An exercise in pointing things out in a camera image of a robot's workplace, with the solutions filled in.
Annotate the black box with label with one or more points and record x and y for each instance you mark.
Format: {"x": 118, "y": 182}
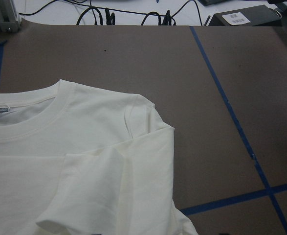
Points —
{"x": 259, "y": 15}

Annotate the cream long-sleeve cat shirt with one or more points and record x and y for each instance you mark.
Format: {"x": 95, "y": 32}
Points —
{"x": 78, "y": 160}

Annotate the aluminium frame post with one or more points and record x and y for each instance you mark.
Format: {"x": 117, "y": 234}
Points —
{"x": 10, "y": 20}

